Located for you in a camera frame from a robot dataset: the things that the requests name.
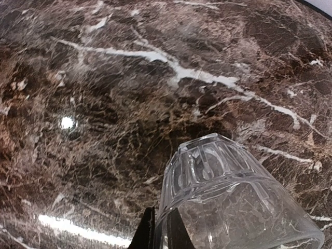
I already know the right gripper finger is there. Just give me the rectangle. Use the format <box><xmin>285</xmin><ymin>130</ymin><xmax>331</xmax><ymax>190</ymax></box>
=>
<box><xmin>129</xmin><ymin>206</ymin><xmax>194</xmax><ymax>249</ymax></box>

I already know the clear glass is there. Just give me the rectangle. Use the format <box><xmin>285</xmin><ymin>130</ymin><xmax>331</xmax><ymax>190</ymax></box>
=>
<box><xmin>154</xmin><ymin>133</ymin><xmax>325</xmax><ymax>248</ymax></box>

